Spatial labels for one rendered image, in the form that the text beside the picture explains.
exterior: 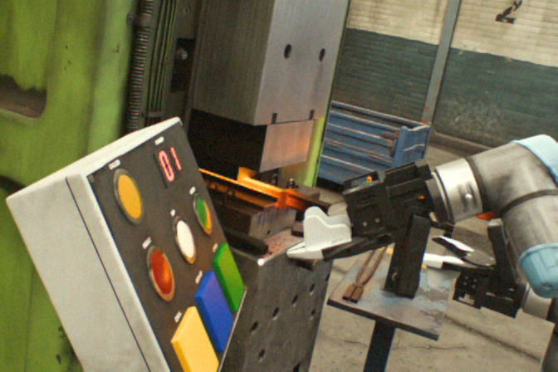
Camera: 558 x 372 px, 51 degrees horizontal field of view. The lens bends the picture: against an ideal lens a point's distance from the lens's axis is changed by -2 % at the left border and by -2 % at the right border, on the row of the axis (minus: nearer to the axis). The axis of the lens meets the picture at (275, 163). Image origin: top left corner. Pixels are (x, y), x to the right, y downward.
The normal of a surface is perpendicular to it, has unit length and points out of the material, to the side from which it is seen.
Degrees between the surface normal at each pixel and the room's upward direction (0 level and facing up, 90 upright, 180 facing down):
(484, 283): 90
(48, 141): 90
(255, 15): 90
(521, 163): 54
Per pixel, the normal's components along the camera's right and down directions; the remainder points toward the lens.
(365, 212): -0.09, 0.22
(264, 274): 0.85, 0.27
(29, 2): -0.50, 0.10
